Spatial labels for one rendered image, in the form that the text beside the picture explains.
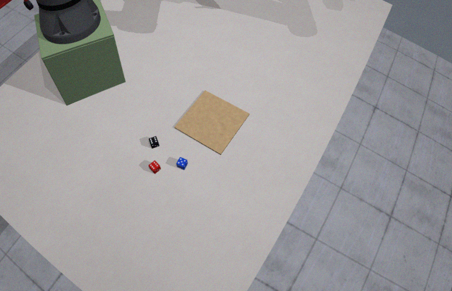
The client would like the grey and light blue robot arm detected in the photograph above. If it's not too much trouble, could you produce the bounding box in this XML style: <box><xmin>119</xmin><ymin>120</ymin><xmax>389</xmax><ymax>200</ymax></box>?
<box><xmin>36</xmin><ymin>0</ymin><xmax>101</xmax><ymax>44</ymax></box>

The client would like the blue die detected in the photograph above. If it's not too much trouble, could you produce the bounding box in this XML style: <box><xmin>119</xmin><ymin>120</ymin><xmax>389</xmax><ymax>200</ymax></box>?
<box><xmin>176</xmin><ymin>157</ymin><xmax>188</xmax><ymax>170</ymax></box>

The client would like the red die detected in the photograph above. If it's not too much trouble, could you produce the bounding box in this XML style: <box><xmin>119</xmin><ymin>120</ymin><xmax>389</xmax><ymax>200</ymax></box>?
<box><xmin>148</xmin><ymin>161</ymin><xmax>161</xmax><ymax>174</ymax></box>

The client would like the black die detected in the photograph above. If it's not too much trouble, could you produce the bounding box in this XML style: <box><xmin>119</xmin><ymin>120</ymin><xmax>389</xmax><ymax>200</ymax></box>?
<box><xmin>149</xmin><ymin>136</ymin><xmax>159</xmax><ymax>148</ymax></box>

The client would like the tan square mat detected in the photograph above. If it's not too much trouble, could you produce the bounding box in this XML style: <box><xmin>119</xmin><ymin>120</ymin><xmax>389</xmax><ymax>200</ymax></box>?
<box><xmin>175</xmin><ymin>90</ymin><xmax>249</xmax><ymax>155</ymax></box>

